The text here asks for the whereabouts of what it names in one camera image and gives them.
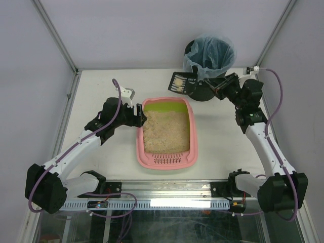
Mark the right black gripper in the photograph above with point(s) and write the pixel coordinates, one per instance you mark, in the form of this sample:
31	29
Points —
222	84

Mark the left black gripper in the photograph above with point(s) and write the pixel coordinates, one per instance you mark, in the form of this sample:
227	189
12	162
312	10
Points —
135	116

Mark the pink litter box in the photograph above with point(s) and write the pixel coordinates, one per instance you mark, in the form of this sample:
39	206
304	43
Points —
172	161

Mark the black litter scoop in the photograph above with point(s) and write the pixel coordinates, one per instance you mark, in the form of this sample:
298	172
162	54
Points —
184	83

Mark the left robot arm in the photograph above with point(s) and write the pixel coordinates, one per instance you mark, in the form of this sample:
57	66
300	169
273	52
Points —
48	186

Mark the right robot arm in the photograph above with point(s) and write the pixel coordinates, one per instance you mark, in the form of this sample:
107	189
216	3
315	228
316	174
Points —
283	187

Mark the beige cat litter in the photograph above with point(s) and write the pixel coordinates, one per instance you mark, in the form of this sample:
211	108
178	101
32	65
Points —
166	132

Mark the litter clump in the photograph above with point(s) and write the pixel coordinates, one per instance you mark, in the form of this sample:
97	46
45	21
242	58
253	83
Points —
178	82
180	88

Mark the black trash bin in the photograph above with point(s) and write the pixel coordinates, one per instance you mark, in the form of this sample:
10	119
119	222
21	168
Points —
202	93

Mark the blue plastic bin liner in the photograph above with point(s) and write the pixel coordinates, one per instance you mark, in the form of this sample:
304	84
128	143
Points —
210	59

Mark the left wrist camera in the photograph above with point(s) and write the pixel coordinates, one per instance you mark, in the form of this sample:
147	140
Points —
127	95

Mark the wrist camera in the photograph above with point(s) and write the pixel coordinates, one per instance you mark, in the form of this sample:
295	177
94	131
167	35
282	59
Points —
251	70
127	95

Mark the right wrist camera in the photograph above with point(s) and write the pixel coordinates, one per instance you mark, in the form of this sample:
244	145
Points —
251	70

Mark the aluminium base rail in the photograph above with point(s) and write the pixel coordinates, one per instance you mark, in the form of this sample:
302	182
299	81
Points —
149	189

